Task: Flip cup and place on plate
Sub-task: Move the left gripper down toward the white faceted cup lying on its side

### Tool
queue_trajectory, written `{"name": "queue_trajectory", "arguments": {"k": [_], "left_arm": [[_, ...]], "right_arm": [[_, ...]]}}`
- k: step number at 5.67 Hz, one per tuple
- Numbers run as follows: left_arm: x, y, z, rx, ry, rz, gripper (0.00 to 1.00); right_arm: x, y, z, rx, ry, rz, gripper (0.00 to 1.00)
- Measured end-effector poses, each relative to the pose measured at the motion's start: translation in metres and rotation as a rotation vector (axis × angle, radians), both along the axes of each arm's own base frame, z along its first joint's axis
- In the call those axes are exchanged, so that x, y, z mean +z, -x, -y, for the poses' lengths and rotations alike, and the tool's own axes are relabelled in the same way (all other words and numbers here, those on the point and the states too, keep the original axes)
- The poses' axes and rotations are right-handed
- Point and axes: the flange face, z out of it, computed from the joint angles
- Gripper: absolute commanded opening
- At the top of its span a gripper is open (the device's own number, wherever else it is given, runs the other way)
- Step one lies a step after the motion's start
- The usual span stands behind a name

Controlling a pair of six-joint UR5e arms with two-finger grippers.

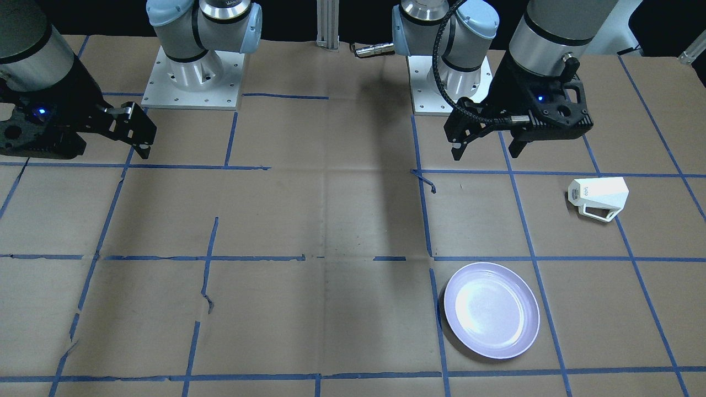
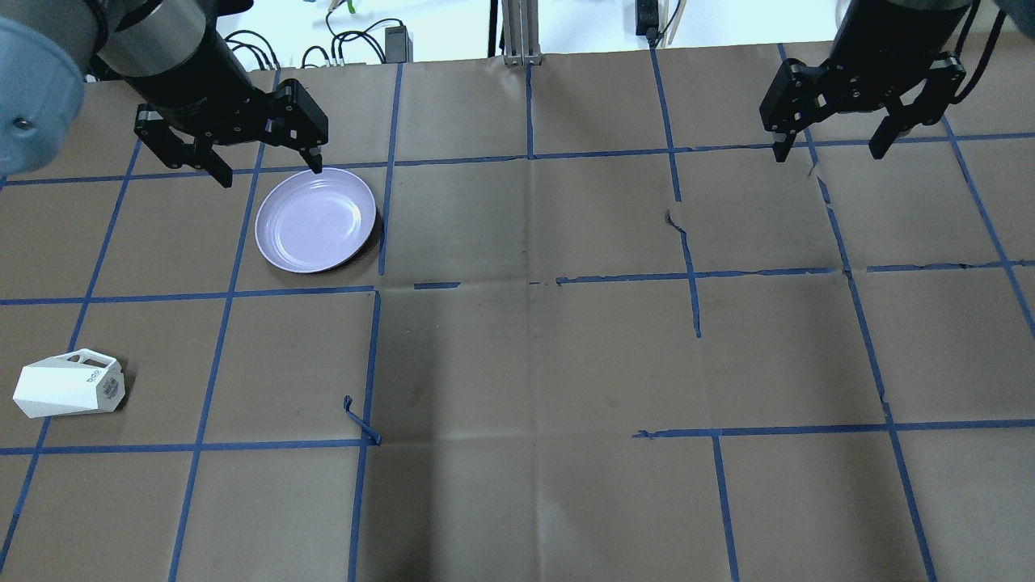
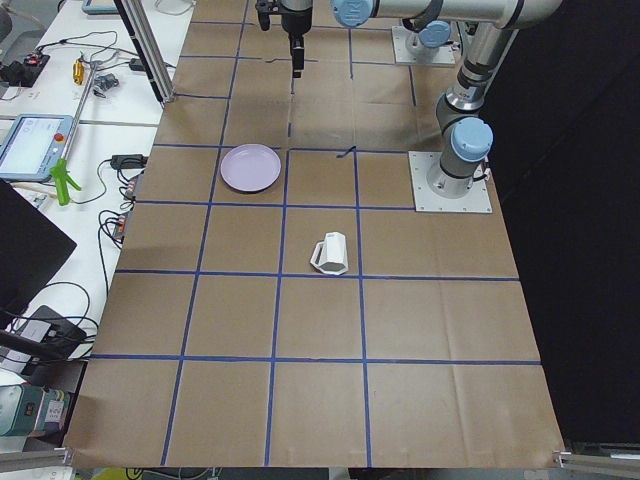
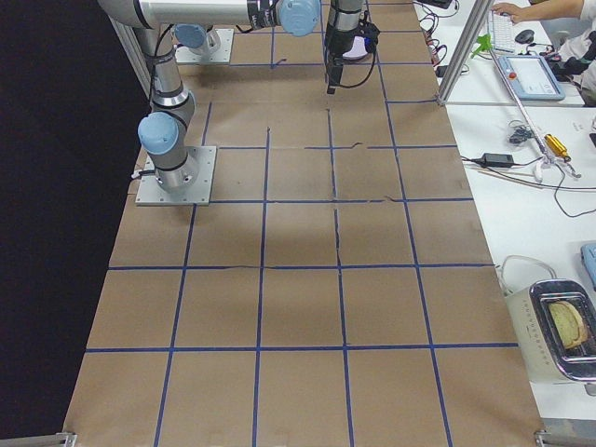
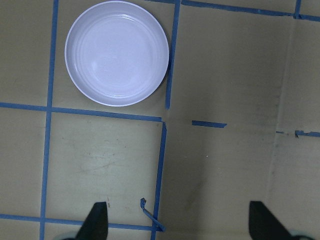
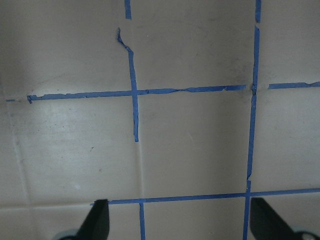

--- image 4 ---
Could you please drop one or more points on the lavender round plate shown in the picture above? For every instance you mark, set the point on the lavender round plate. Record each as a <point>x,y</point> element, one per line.
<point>358,51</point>

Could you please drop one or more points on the person's hand on keyboard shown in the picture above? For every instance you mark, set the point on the person's hand on keyboard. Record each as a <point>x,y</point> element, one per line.
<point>515,13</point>

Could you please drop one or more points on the green plastic clip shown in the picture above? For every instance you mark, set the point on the green plastic clip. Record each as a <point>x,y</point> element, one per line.
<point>484,44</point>

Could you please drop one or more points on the white keyboard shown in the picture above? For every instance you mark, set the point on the white keyboard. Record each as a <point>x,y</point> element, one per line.
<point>500,27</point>

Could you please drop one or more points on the long metal rod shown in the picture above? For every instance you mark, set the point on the long metal rod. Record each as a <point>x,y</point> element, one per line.
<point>548,158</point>

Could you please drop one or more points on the black computer mouse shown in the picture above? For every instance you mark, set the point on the black computer mouse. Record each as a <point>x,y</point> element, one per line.
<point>525,37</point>

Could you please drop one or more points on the black power adapter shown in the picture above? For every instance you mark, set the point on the black power adapter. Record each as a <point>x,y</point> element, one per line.
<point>493,160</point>

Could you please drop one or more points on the blue teach pendant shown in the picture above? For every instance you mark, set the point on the blue teach pendant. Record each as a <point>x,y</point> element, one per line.
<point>535,81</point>

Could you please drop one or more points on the brown paper table cover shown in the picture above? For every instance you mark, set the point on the brown paper table cover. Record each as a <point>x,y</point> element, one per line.
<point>337,291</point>

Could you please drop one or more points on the cream toaster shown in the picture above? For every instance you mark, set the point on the cream toaster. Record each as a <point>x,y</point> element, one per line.
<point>545,358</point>

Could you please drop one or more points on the toast slice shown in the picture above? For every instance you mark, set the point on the toast slice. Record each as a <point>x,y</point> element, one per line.
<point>570,325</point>

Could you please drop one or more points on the aluminium frame post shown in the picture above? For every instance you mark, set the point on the aluminium frame post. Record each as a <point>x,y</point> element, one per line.
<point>470,33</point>

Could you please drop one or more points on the yellow handled tool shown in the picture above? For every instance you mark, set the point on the yellow handled tool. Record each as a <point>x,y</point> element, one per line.
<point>557,147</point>

